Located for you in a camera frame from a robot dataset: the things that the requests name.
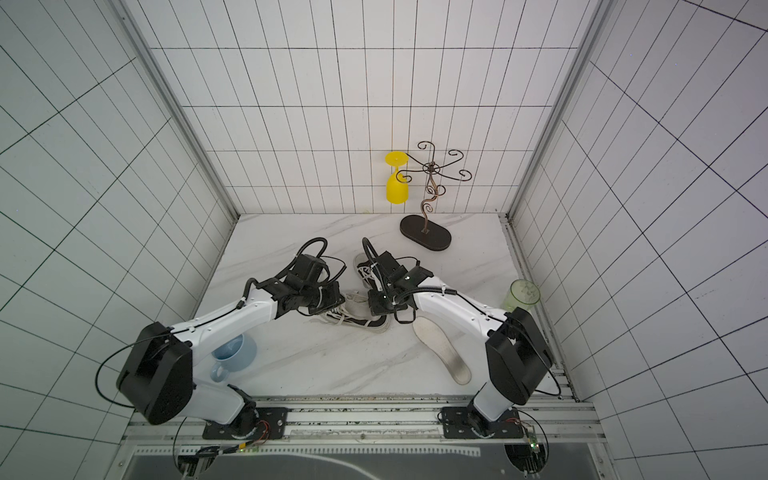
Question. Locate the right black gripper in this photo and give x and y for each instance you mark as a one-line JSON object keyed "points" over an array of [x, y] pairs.
{"points": [[379, 299]]}

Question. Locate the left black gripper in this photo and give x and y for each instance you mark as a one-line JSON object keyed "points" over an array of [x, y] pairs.
{"points": [[335, 299]]}

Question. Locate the black white sneaker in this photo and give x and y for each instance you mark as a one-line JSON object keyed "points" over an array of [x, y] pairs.
{"points": [[355, 312], [364, 270]]}

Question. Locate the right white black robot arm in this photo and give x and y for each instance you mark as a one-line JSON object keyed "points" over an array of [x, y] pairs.
{"points": [[518, 359]]}

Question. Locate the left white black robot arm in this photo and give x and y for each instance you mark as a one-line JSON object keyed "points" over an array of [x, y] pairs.
{"points": [[159, 377]]}

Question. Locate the right white insole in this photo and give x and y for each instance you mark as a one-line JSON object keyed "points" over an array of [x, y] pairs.
{"points": [[434, 338]]}

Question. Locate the black metal glass rack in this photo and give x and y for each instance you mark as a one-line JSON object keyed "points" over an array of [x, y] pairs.
{"points": [[420, 228]]}

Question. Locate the light blue ceramic mug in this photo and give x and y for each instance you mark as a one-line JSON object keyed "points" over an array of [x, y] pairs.
{"points": [[233, 356]]}

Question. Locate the yellow plastic wine glass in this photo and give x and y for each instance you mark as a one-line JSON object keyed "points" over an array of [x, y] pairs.
{"points": [[397, 185]]}

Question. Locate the green transparent plastic cup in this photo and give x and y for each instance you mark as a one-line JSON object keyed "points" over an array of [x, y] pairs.
{"points": [[522, 294]]}

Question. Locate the aluminium rail frame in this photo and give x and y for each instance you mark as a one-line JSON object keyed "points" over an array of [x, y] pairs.
{"points": [[395, 424]]}

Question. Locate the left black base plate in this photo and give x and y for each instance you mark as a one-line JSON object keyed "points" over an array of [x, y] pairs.
{"points": [[252, 424]]}

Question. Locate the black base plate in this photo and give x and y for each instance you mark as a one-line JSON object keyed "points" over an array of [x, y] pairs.
{"points": [[252, 424], [464, 423]]}

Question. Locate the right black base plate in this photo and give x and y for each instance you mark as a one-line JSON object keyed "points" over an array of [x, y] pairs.
{"points": [[464, 423]]}

